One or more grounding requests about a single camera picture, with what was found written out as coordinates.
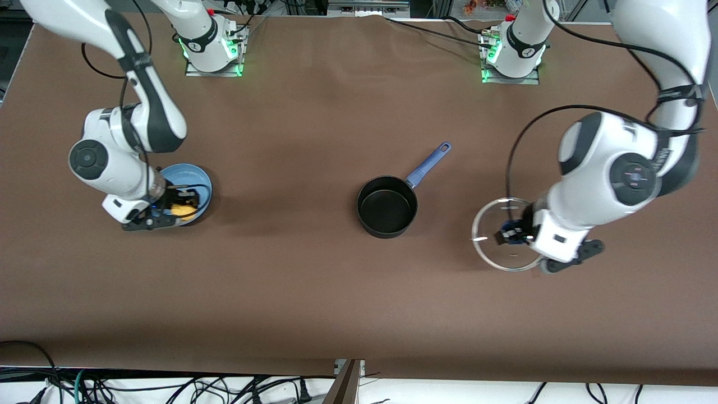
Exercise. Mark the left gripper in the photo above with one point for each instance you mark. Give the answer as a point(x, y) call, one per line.
point(520, 227)

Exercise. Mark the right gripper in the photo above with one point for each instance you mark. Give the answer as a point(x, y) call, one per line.
point(171, 198)

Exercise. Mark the yellow potato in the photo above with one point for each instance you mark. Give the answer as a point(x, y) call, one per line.
point(184, 211)

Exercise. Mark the glass lid with blue knob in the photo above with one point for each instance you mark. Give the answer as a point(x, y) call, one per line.
point(488, 247)

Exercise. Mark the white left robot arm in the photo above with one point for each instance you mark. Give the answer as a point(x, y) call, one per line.
point(606, 168)

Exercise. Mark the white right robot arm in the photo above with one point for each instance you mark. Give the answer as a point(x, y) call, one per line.
point(112, 163)

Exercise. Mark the blue round plate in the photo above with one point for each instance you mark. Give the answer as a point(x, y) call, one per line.
point(196, 177)

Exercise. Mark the brown table cover sheet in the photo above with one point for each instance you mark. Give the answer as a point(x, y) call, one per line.
point(314, 280)

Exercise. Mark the orange object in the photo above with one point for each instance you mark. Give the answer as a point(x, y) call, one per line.
point(470, 7)

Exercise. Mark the grey metal device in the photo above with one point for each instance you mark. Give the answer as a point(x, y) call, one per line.
point(367, 7)

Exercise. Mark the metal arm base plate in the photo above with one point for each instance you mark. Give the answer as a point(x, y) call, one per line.
point(216, 73)
point(527, 81)

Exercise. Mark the metal table bracket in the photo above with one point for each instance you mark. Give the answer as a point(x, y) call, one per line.
point(345, 387)

